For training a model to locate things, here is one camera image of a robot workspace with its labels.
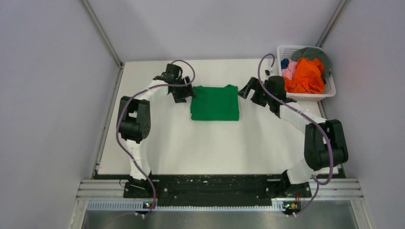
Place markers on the right corner aluminium post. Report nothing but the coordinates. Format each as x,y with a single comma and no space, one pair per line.
332,22

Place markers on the corner aluminium post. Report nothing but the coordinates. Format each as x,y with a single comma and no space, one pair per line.
101,32
332,22

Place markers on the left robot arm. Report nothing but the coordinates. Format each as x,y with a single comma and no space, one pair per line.
134,115

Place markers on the dark blue garment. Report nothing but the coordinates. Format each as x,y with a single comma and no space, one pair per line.
284,63

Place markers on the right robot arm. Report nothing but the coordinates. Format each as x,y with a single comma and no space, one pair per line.
324,140

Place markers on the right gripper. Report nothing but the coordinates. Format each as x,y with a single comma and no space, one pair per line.
253,84

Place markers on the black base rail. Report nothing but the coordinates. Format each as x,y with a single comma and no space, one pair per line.
216,190

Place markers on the green t-shirt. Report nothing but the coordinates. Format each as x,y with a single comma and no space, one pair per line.
215,104

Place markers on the orange t-shirt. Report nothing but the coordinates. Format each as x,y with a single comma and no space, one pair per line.
307,78

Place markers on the white plastic basket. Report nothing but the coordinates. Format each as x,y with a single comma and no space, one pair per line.
285,52

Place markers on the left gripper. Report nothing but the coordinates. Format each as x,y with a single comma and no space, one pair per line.
188,91

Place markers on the left corner aluminium post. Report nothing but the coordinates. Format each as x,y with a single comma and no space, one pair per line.
101,32

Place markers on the grey-green garment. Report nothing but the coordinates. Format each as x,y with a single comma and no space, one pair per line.
311,53

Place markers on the pink garment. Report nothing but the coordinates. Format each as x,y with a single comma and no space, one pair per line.
290,71

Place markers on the white cable duct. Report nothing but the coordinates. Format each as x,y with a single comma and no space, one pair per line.
134,205

